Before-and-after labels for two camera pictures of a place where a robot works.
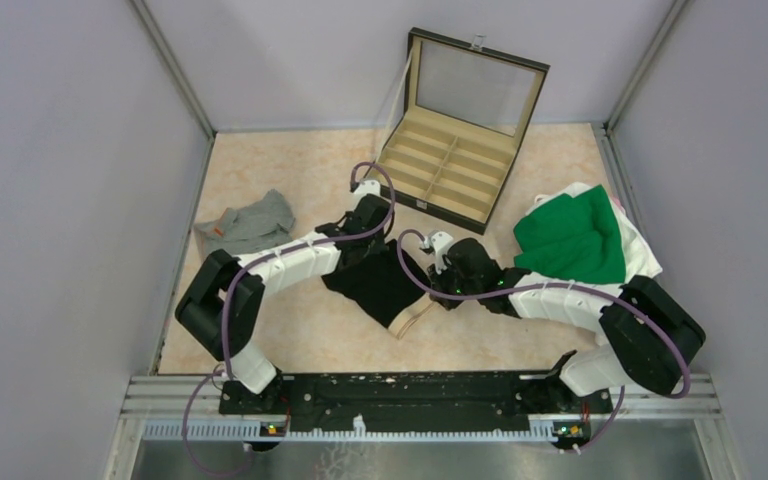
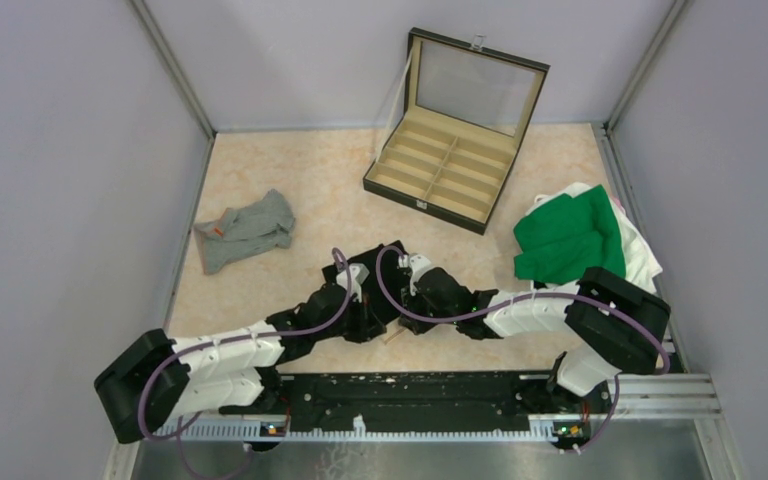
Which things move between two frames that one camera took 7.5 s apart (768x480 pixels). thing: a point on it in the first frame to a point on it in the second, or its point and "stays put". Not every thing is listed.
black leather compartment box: x=467 y=107 stays put
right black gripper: x=438 y=278 to x=415 y=325
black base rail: x=415 y=401 stays put
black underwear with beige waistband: x=381 y=283 stays put
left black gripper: x=379 y=243 to x=368 y=325
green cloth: x=577 y=238 stays put
